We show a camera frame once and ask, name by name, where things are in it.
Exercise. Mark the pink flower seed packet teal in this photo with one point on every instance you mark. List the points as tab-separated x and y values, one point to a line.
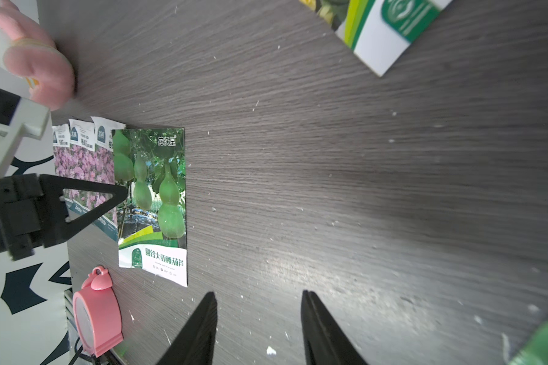
61	149

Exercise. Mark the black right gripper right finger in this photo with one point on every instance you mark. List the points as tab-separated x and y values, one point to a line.
324	341

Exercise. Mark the pink alarm clock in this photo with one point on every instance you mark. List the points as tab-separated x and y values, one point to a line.
97	313

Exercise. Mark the pink striped plush toy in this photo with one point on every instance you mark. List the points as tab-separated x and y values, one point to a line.
28	52

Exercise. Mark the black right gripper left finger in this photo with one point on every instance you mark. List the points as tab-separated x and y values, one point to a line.
196	341

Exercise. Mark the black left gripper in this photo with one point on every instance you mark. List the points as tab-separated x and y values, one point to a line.
67	207

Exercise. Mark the pink flower seed packet white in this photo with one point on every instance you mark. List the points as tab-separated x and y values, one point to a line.
104	169

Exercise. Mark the green melon seed packet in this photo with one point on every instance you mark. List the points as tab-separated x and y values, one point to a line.
152	221
378	32
539	342

